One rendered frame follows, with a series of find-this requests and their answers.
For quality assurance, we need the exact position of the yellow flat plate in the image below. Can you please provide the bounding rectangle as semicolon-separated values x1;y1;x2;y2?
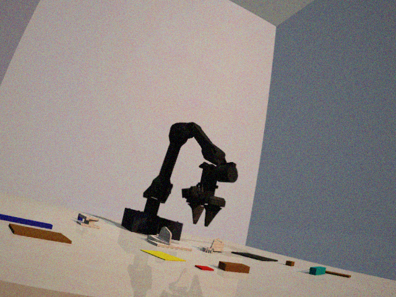
141;250;186;261

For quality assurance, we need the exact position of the dark blue flat bar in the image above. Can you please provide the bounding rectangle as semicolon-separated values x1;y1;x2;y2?
0;213;53;229

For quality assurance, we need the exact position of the brown flat plate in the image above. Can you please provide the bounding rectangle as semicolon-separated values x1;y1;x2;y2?
9;224;72;244

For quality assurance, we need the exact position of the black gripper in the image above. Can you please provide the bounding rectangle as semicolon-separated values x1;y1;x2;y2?
186;179;225;227

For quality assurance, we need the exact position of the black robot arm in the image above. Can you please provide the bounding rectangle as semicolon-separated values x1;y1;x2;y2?
142;122;238;217

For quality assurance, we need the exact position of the teal block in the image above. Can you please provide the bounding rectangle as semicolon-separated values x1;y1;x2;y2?
309;267;326;275

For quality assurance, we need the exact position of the brown rectangular block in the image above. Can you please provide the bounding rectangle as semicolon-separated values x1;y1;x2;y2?
218;261;250;273

